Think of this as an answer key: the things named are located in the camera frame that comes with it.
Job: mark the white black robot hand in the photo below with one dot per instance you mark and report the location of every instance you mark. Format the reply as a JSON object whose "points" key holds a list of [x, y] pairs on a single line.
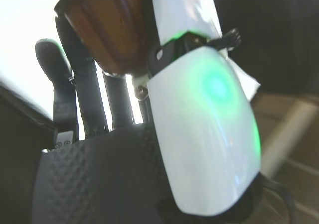
{"points": [[199, 134]]}

